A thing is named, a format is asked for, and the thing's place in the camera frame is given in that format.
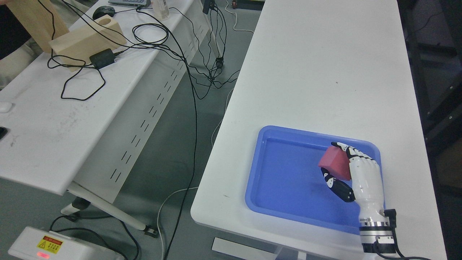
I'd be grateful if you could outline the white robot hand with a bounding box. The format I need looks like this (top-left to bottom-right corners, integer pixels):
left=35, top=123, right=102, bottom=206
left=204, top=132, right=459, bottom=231
left=321, top=142, right=385, bottom=222

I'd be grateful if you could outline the pink block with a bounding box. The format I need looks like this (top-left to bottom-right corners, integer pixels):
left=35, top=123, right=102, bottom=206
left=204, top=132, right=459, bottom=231
left=317, top=146, right=352, bottom=181

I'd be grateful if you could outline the blue tray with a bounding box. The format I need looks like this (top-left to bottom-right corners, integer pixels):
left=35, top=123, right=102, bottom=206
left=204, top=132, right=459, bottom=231
left=245, top=126, right=381, bottom=235

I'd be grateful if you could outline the wooden block with hole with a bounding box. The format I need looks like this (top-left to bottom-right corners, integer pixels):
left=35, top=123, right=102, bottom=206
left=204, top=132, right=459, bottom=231
left=48, top=15, right=127, bottom=66

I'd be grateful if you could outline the tall wooden block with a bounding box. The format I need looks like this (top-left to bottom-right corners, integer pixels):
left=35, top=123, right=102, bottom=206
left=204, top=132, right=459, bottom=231
left=6, top=0, right=69, bottom=54

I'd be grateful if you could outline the white table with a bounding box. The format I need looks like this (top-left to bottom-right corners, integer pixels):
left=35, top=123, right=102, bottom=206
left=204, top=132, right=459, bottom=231
left=190, top=0, right=447, bottom=260

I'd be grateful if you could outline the white desk with slots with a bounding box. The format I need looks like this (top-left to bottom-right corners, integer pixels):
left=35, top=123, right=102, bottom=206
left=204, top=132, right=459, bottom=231
left=1, top=0, right=210, bottom=237

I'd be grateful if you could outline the black power adapter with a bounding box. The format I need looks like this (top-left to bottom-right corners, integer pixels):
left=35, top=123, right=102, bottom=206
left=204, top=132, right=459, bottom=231
left=89, top=49, right=116, bottom=69

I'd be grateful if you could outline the black computer mouse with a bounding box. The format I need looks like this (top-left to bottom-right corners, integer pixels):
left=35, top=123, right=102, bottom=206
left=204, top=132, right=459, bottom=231
left=92, top=5, right=116, bottom=20

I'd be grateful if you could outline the white box warning label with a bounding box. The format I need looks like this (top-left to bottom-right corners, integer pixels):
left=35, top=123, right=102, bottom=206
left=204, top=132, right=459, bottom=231
left=7, top=226, right=124, bottom=260

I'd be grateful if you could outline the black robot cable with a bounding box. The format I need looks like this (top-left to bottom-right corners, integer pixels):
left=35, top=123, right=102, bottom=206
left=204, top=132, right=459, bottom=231
left=374, top=208, right=433, bottom=260

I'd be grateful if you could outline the black floor cable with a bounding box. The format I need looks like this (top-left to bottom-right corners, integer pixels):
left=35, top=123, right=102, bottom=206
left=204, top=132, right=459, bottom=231
left=36, top=0, right=242, bottom=260

